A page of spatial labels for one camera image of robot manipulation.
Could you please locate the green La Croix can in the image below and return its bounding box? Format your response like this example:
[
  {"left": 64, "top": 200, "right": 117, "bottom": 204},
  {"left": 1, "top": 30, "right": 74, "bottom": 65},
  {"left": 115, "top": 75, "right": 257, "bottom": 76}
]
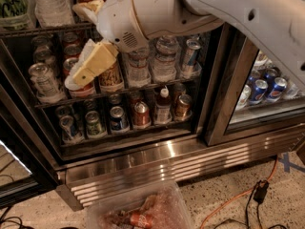
[{"left": 0, "top": 0, "right": 36, "bottom": 31}]

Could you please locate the dark blue can bottom shelf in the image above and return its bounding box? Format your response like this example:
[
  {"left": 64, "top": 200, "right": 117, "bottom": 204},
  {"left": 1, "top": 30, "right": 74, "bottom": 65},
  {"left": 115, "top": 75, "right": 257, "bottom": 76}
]
[{"left": 110, "top": 106, "right": 130, "bottom": 133}]

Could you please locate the red can bottom shelf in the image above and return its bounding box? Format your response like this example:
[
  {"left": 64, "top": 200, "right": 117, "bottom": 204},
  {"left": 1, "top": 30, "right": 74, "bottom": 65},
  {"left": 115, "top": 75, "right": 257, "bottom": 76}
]
[{"left": 133, "top": 101, "right": 151, "bottom": 128}]

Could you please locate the open glass fridge door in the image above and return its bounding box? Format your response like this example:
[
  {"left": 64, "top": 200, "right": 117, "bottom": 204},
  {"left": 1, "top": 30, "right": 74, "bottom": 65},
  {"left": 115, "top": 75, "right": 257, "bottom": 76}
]
[{"left": 0, "top": 86, "right": 58, "bottom": 209}]

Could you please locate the clear plastic bin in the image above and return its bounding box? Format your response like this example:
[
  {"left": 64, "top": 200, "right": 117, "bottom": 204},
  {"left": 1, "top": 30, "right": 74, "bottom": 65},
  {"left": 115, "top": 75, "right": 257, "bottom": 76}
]
[{"left": 86, "top": 180, "right": 193, "bottom": 229}]

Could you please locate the clear water bottle left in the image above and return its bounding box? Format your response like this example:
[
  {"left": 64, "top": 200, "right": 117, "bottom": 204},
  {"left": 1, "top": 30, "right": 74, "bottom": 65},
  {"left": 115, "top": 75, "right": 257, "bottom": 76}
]
[{"left": 128, "top": 47, "right": 150, "bottom": 87}]

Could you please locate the clear water bottle right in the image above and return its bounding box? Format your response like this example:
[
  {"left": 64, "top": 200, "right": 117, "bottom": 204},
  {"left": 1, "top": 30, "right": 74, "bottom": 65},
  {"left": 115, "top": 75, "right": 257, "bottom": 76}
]
[{"left": 152, "top": 35, "right": 178, "bottom": 82}]

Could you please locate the white can right compartment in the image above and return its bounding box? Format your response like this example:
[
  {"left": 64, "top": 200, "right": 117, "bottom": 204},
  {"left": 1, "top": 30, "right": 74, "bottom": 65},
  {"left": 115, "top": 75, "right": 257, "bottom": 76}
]
[{"left": 236, "top": 85, "right": 252, "bottom": 110}]

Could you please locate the blue pepsi can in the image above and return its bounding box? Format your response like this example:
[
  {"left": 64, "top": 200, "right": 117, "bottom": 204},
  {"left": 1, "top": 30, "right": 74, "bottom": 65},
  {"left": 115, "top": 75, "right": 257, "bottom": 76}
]
[
  {"left": 266, "top": 77, "right": 287, "bottom": 102},
  {"left": 249, "top": 79, "right": 268, "bottom": 103}
]

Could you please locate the clear water bottle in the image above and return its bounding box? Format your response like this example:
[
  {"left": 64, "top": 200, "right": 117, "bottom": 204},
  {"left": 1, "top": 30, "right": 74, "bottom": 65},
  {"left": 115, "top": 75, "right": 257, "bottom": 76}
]
[
  {"left": 152, "top": 35, "right": 178, "bottom": 82},
  {"left": 128, "top": 47, "right": 150, "bottom": 87}
]

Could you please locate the silver blue energy drink can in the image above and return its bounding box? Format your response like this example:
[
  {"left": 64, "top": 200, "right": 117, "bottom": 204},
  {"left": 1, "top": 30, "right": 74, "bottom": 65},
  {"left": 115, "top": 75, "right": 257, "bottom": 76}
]
[{"left": 181, "top": 38, "right": 201, "bottom": 78}]

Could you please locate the black power adapter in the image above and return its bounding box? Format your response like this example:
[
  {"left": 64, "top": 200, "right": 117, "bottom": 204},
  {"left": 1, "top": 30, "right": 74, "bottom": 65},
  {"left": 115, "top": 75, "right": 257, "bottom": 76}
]
[{"left": 254, "top": 180, "right": 269, "bottom": 204}]

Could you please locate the red Coca-Cola can middle front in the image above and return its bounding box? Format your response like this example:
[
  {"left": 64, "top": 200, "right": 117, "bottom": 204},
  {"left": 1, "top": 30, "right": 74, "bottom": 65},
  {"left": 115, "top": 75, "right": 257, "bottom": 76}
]
[{"left": 62, "top": 56, "right": 95, "bottom": 98}]

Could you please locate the green can bottom shelf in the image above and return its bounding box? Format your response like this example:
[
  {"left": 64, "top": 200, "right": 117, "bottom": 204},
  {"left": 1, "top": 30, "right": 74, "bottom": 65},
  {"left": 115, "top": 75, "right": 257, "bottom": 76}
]
[{"left": 85, "top": 111, "right": 107, "bottom": 138}]

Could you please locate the orange extension cable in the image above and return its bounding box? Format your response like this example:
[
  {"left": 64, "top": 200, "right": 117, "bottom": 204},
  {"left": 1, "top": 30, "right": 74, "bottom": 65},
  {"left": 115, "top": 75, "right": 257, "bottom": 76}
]
[{"left": 199, "top": 155, "right": 280, "bottom": 229}]

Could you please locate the blue silver can bottom left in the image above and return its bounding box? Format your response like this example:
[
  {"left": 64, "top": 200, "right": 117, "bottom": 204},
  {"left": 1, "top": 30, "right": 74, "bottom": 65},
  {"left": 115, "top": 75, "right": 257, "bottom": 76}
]
[{"left": 59, "top": 115, "right": 83, "bottom": 143}]

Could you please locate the brown drink bottle white cap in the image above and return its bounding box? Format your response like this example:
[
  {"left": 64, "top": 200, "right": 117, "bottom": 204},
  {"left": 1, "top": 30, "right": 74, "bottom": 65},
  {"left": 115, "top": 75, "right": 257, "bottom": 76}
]
[{"left": 154, "top": 88, "right": 172, "bottom": 124}]

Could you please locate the copper can bottom shelf right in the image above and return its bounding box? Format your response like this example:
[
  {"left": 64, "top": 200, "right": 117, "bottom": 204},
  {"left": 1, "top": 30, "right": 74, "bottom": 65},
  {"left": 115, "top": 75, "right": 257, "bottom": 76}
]
[{"left": 174, "top": 94, "right": 193, "bottom": 119}]

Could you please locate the orange can middle shelf front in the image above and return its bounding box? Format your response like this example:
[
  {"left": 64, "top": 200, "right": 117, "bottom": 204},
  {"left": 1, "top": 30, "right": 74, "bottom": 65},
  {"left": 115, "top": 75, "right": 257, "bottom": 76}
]
[{"left": 98, "top": 62, "right": 124, "bottom": 92}]

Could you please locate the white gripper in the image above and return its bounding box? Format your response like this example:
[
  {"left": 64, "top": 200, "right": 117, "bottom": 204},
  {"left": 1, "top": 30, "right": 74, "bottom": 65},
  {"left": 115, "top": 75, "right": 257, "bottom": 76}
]
[{"left": 71, "top": 0, "right": 148, "bottom": 87}]

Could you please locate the silver can shelf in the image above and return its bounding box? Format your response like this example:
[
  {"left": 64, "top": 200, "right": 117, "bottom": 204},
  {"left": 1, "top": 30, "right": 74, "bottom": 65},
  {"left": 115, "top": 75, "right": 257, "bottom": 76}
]
[
  {"left": 29, "top": 63, "right": 66, "bottom": 104},
  {"left": 33, "top": 50, "right": 58, "bottom": 75}
]

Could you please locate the silver can middle shelf front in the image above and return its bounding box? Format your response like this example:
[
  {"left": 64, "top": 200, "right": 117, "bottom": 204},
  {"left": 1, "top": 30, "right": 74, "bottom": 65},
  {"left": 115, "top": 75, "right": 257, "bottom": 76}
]
[{"left": 29, "top": 63, "right": 66, "bottom": 104}]

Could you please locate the closed glass fridge door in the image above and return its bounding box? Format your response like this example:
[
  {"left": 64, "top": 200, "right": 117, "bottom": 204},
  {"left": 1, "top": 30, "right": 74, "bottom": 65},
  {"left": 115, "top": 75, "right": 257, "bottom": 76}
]
[{"left": 206, "top": 31, "right": 305, "bottom": 144}]

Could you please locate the blue Pepsi can left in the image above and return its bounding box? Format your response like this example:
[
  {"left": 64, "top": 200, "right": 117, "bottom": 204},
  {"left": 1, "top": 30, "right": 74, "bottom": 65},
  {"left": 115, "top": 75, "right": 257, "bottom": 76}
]
[{"left": 249, "top": 79, "right": 268, "bottom": 103}]

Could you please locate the red Coca-Cola can in bin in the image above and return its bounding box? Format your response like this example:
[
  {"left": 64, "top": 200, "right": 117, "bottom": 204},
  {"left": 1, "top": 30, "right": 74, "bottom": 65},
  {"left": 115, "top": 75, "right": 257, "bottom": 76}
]
[{"left": 130, "top": 213, "right": 153, "bottom": 229}]

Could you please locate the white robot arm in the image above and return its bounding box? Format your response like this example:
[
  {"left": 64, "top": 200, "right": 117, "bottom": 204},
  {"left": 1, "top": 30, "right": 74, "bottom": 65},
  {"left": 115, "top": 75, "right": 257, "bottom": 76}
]
[{"left": 72, "top": 0, "right": 305, "bottom": 91}]

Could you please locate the blue Pepsi can right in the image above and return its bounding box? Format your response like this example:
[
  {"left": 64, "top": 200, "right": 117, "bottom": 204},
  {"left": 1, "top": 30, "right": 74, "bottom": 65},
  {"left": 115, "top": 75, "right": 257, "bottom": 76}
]
[{"left": 266, "top": 77, "right": 287, "bottom": 102}]

